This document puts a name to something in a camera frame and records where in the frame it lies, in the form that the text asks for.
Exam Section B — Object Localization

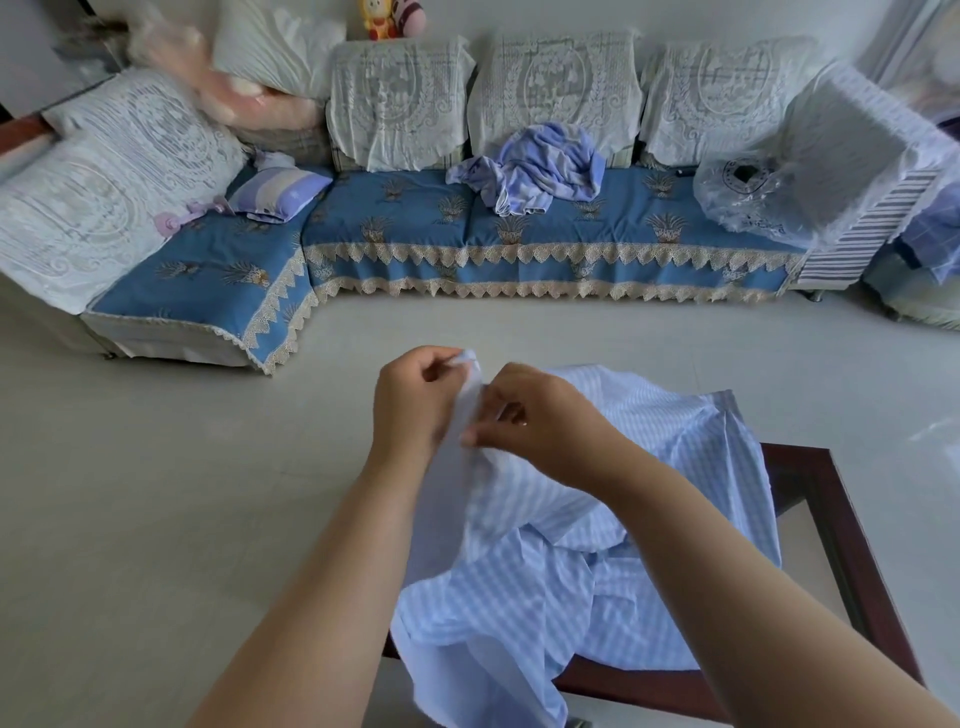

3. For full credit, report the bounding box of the person's left hand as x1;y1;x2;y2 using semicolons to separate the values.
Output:
371;345;469;461

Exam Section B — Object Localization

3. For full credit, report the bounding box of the person's right hand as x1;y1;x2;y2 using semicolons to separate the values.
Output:
459;362;610;481

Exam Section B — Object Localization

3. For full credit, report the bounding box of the light blue striped sheet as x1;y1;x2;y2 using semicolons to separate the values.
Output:
390;348;783;728

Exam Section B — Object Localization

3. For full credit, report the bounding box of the person's right forearm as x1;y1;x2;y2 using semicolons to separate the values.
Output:
596;442;960;728

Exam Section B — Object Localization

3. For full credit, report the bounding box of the person's left forearm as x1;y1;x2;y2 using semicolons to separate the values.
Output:
185;442;440;728

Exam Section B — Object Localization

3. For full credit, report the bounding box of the blue patterned sofa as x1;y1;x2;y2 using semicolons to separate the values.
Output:
0;30;942;376

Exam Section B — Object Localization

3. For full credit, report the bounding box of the crumpled blue striped cloth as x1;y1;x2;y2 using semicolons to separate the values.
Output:
445;122;607;219

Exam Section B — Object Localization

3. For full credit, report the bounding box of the purple striped pillow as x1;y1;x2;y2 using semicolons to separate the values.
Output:
227;166;333;225

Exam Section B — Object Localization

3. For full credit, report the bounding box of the white lace sofa cover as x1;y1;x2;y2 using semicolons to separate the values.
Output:
324;36;477;174
466;30;645;162
639;36;822;168
0;133;185;316
42;67;249;219

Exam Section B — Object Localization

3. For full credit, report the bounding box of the lilac plastic clip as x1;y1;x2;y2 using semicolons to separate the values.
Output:
153;196;235;238

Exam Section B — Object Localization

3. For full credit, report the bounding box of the clear plastic bag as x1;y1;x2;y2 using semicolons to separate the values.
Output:
691;146;815;249

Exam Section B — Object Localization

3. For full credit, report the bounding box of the yellow plush toy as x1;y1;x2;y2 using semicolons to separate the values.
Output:
358;0;399;42

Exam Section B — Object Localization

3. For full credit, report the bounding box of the pink bundle in plastic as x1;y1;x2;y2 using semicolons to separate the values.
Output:
127;18;324;140

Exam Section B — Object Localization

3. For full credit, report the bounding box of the white pillow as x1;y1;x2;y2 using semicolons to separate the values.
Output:
212;0;348;100

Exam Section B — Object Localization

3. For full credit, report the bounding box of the blue cloth on chair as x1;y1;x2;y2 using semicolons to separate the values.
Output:
898;183;960;286

